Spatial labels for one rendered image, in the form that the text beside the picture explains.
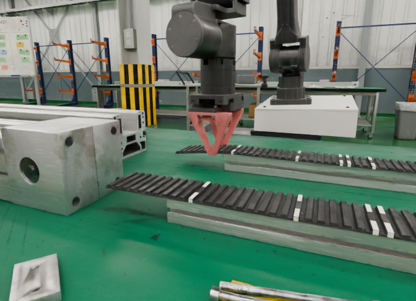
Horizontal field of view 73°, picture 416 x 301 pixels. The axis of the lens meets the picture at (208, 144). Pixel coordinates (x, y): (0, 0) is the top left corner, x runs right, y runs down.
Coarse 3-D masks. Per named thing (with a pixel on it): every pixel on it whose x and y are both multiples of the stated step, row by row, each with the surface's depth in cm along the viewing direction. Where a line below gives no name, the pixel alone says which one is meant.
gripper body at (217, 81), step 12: (204, 60) 44; (216, 60) 44; (228, 60) 43; (204, 72) 44; (216, 72) 43; (228, 72) 44; (204, 84) 45; (216, 84) 44; (228, 84) 44; (192, 96) 43; (204, 96) 42; (216, 96) 42; (228, 96) 42; (240, 96) 48
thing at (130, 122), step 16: (0, 112) 61; (16, 112) 59; (32, 112) 57; (48, 112) 56; (64, 112) 56; (80, 112) 56; (96, 112) 60; (112, 112) 59; (128, 112) 57; (144, 112) 59; (128, 128) 58; (144, 128) 60; (128, 144) 60; (144, 144) 60
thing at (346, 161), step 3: (339, 156) 43; (342, 156) 44; (345, 156) 43; (348, 156) 43; (339, 159) 41; (342, 159) 41; (345, 159) 42; (348, 159) 41; (351, 159) 42; (339, 162) 40; (342, 162) 40; (345, 162) 41; (348, 162) 40; (351, 162) 41; (339, 165) 40; (342, 165) 40; (345, 165) 39; (348, 165) 39; (351, 165) 39
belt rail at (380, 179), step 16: (240, 160) 46; (256, 160) 45; (272, 160) 44; (288, 160) 43; (272, 176) 45; (288, 176) 44; (304, 176) 43; (320, 176) 42; (336, 176) 41; (352, 176) 41; (368, 176) 40; (384, 176) 39; (400, 176) 38
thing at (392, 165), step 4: (384, 160) 41; (388, 160) 42; (392, 160) 41; (384, 164) 40; (388, 164) 39; (392, 164) 40; (396, 164) 39; (388, 168) 38; (392, 168) 37; (396, 168) 38; (400, 168) 37; (404, 172) 37
